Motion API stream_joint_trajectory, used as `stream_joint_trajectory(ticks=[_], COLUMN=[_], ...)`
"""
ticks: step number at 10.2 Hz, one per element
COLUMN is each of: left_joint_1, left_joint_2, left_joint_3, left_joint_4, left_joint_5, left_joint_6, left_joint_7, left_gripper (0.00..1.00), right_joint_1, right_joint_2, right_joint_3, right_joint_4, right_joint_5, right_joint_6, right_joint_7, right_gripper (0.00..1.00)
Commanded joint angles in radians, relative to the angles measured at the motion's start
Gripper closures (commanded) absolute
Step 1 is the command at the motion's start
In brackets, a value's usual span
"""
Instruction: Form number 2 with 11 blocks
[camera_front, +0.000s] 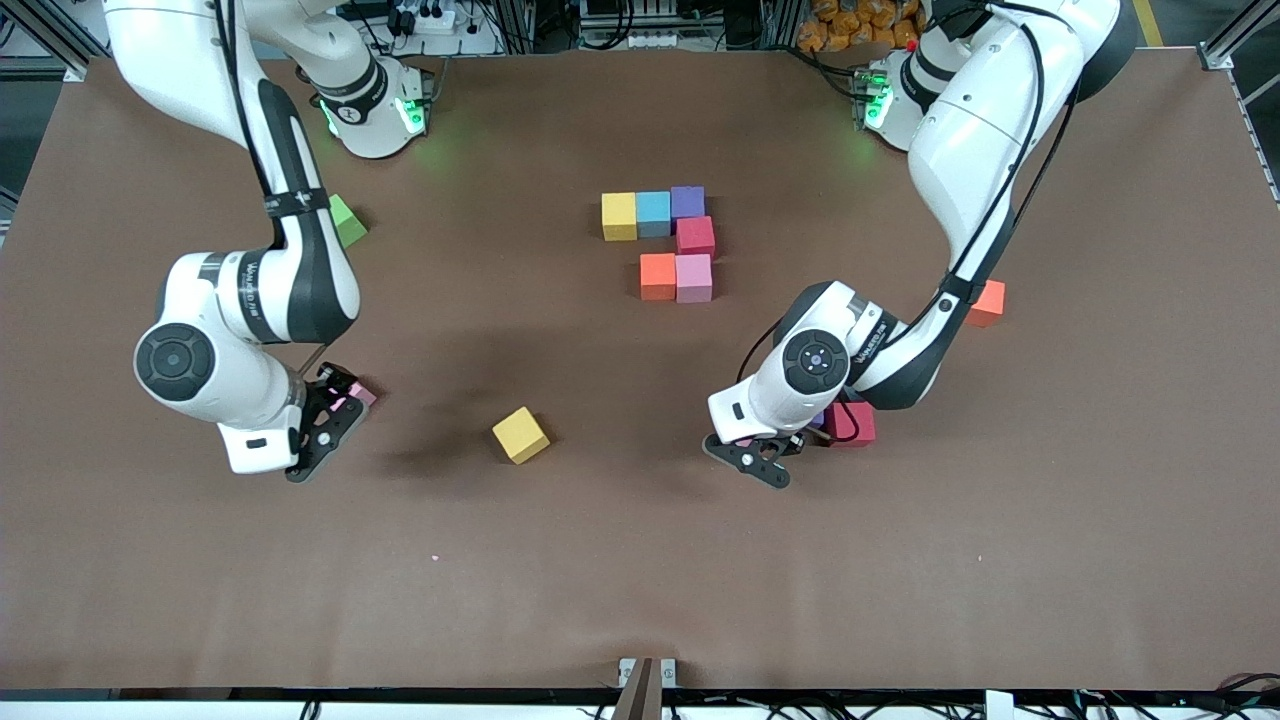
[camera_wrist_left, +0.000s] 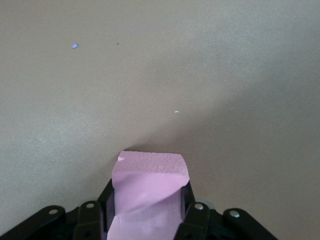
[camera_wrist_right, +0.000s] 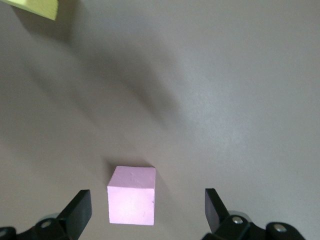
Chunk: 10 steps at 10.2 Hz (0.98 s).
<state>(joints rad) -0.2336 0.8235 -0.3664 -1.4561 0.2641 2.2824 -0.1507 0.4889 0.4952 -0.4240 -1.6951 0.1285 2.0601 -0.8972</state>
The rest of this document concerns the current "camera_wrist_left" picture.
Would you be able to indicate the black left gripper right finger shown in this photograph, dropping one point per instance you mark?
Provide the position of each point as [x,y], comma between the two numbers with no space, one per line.
[205,225]

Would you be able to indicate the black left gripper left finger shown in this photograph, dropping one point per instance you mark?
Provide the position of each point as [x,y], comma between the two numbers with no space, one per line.
[85,222]

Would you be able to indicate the pink foam cube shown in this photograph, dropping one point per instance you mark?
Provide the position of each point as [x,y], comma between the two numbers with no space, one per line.
[147,190]

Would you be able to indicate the tiny purple foam crumb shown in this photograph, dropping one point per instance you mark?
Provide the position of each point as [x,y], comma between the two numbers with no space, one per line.
[75,46]

